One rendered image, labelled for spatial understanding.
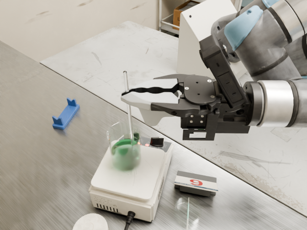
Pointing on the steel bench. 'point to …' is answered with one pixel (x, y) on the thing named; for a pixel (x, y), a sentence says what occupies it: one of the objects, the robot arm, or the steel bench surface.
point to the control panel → (154, 146)
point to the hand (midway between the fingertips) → (129, 92)
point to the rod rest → (66, 114)
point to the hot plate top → (150, 162)
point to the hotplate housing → (104, 200)
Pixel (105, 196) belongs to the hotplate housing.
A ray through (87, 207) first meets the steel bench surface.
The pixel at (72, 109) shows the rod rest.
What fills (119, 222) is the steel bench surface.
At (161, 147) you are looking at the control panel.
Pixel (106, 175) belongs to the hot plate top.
